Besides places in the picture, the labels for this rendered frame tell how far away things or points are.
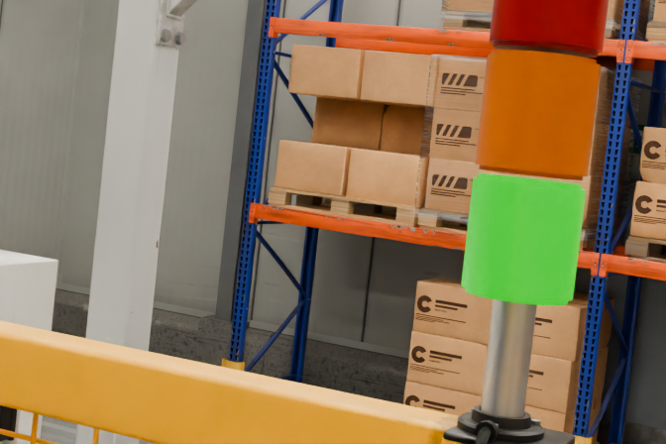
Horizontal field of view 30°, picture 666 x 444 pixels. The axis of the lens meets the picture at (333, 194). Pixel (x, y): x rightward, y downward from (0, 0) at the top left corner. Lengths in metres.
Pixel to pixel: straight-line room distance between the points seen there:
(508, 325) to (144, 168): 2.55
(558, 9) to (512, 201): 0.08
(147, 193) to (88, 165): 8.96
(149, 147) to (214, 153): 8.15
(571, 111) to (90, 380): 0.28
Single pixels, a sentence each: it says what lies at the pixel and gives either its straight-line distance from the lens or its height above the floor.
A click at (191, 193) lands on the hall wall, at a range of 11.35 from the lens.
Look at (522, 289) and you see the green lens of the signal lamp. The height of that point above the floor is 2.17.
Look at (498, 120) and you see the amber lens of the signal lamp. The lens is 0.54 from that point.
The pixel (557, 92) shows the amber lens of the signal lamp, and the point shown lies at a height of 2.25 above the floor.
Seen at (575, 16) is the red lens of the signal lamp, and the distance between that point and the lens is 0.54.
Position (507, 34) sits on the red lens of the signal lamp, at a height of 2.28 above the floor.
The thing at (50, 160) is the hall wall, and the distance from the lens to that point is 11.99.
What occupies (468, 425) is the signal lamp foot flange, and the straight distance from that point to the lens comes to 0.56.
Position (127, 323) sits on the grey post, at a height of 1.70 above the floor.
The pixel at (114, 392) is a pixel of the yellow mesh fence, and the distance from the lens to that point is 0.65.
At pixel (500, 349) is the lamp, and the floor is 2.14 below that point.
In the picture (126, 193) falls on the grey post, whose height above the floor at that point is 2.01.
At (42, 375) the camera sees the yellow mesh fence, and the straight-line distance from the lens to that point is 0.68.
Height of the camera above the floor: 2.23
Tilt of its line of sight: 3 degrees down
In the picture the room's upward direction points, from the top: 6 degrees clockwise
